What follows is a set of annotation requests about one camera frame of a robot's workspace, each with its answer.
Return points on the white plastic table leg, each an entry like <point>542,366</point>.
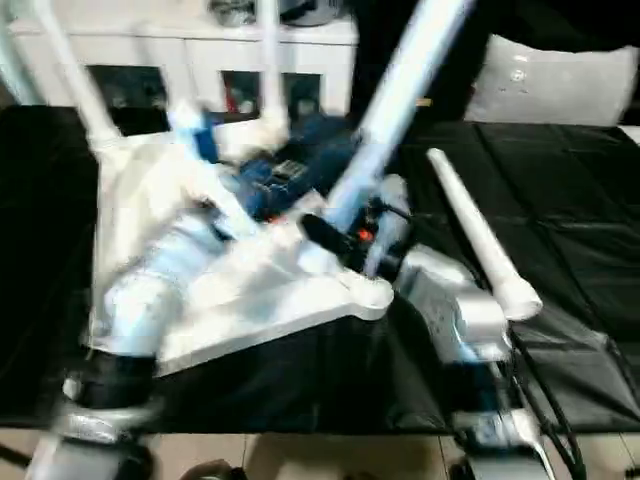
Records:
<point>85,85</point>
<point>395,100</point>
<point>272,65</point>
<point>480,235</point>

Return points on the white plastic table top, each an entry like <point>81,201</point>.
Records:
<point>250,300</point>

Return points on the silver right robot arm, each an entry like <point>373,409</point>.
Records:
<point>460,310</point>

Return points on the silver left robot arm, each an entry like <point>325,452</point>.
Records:
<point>150,290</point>

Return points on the red packet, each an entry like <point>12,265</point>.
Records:
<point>232,97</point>

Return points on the black cabinet with gold label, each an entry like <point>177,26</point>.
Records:
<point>370,55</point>

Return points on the black round helmet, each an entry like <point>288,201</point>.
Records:
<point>310,11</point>

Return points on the black work mat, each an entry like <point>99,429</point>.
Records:
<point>300,380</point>

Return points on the black crumpled bundle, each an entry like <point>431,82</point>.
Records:
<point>232,12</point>

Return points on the white sideboard cabinet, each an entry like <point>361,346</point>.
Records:
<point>150,50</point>

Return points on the grey cushion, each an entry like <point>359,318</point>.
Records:
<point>555,80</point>

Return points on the dark robot foot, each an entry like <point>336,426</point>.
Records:
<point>212,472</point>

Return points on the white flat board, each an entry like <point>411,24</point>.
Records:
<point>631,134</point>

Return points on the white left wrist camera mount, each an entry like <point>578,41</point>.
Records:
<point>205,150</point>

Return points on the white slanted post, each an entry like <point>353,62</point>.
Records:
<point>17,65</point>

